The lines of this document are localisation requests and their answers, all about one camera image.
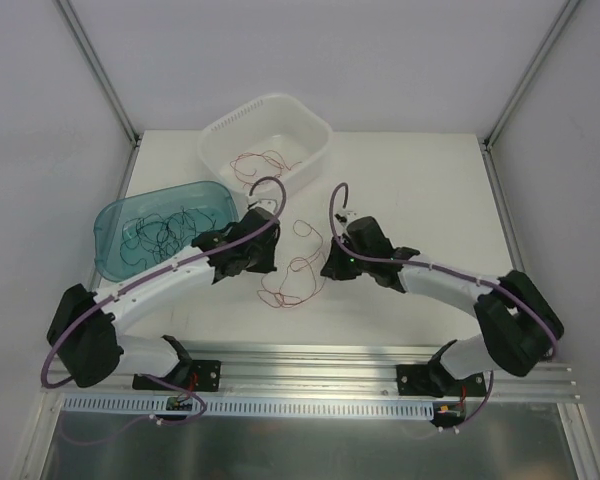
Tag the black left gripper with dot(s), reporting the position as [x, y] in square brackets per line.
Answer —
[262, 257]

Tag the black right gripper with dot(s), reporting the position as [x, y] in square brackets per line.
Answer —
[336, 265]

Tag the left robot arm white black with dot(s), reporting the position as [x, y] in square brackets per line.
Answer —
[89, 330]

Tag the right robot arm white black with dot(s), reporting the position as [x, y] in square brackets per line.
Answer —
[517, 326]

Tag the teal translucent plastic bin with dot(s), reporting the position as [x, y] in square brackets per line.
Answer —
[136, 233]

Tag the white plastic basket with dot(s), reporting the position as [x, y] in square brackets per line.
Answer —
[273, 135]

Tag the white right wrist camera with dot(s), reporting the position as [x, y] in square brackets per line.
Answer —
[345, 217]

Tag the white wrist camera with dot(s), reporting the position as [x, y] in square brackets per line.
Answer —
[266, 204]
[345, 217]

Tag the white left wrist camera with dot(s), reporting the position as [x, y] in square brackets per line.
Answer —
[266, 204]

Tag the aluminium mounting rail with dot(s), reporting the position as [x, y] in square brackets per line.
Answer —
[361, 372]

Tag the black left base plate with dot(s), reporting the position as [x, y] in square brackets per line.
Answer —
[190, 375]

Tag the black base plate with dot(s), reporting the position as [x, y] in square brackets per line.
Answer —
[190, 375]
[420, 380]

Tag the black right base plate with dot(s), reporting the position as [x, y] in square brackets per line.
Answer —
[420, 380]

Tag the white slotted cable duct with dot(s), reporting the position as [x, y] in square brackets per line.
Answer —
[165, 405]

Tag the left aluminium frame post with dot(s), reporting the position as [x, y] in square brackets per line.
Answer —
[81, 38]

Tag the aluminium frame post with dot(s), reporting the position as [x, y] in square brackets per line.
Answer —
[541, 54]
[81, 38]

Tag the right aluminium frame post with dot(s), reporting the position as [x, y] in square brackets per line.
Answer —
[541, 54]

